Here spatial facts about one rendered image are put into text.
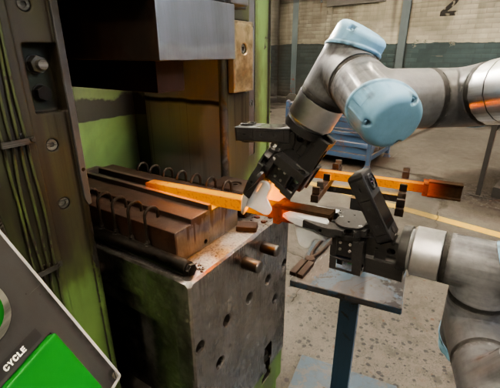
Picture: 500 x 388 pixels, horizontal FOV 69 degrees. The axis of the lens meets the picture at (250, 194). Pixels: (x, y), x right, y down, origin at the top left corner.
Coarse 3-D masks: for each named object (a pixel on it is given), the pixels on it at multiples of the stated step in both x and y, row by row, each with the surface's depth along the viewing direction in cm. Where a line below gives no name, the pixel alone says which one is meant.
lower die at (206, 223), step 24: (96, 168) 95; (120, 168) 97; (120, 192) 81; (144, 192) 81; (168, 192) 78; (96, 216) 77; (120, 216) 72; (168, 216) 71; (192, 216) 69; (216, 216) 75; (144, 240) 70; (168, 240) 66; (192, 240) 70
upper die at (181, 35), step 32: (64, 0) 62; (96, 0) 57; (128, 0) 54; (160, 0) 52; (192, 0) 57; (64, 32) 64; (96, 32) 60; (128, 32) 56; (160, 32) 53; (192, 32) 59; (224, 32) 66
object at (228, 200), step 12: (156, 180) 83; (180, 192) 77; (192, 192) 75; (204, 192) 74; (216, 192) 73; (228, 192) 73; (216, 204) 72; (228, 204) 70; (240, 204) 69; (276, 204) 64; (288, 204) 64; (300, 204) 64; (276, 216) 64; (324, 216) 60
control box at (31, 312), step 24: (0, 240) 33; (0, 264) 32; (24, 264) 34; (0, 288) 31; (24, 288) 33; (48, 288) 36; (24, 312) 32; (48, 312) 34; (0, 336) 29; (24, 336) 31; (72, 336) 35; (0, 360) 29; (24, 360) 30; (96, 360) 37; (0, 384) 28
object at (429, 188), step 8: (320, 176) 109; (336, 176) 106; (344, 176) 105; (376, 176) 103; (384, 184) 101; (392, 184) 100; (408, 184) 98; (416, 184) 98; (424, 184) 96; (432, 184) 97; (440, 184) 95; (448, 184) 94; (456, 184) 94; (424, 192) 97; (432, 192) 97; (440, 192) 96; (448, 192) 96; (456, 192) 95; (456, 200) 95
